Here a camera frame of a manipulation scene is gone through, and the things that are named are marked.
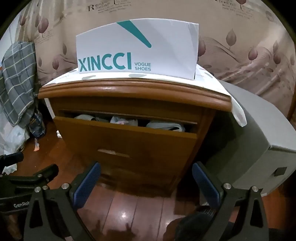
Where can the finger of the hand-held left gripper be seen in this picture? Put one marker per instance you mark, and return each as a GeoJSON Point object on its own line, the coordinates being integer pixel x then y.
{"type": "Point", "coordinates": [48, 172]}
{"type": "Point", "coordinates": [11, 158]}

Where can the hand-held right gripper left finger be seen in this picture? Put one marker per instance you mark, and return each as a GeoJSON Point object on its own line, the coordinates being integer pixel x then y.
{"type": "Point", "coordinates": [87, 183]}

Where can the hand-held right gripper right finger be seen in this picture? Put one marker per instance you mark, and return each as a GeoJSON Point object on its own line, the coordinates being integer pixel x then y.
{"type": "Point", "coordinates": [205, 185]}

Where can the wooden drawer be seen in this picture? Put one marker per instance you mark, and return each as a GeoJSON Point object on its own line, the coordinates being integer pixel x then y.
{"type": "Point", "coordinates": [120, 141]}

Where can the white shoe box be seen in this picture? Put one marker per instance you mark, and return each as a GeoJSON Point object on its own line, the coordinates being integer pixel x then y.
{"type": "Point", "coordinates": [138, 46]}

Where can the white floral underwear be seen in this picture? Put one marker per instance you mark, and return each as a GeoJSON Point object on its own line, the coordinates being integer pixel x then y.
{"type": "Point", "coordinates": [122, 121]}

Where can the white plastic bag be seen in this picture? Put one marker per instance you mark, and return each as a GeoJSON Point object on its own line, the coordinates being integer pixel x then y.
{"type": "Point", "coordinates": [11, 136]}

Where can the small orange wrapper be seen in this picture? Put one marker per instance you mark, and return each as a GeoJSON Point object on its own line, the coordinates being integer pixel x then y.
{"type": "Point", "coordinates": [36, 146]}

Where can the blue packet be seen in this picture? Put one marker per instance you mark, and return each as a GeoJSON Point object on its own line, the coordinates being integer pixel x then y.
{"type": "Point", "coordinates": [37, 125]}

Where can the grey box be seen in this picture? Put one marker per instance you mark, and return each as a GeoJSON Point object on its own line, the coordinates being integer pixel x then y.
{"type": "Point", "coordinates": [254, 129]}

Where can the grey checked cloth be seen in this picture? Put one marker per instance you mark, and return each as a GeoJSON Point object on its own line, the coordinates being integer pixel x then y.
{"type": "Point", "coordinates": [18, 81]}

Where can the wooden nightstand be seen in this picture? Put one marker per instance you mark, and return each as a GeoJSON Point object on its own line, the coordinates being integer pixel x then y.
{"type": "Point", "coordinates": [138, 95]}

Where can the white paper cover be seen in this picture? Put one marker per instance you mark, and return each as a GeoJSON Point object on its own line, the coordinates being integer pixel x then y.
{"type": "Point", "coordinates": [208, 81]}

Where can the leaf print curtain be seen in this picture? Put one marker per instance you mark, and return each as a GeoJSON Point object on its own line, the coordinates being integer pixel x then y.
{"type": "Point", "coordinates": [242, 69]}

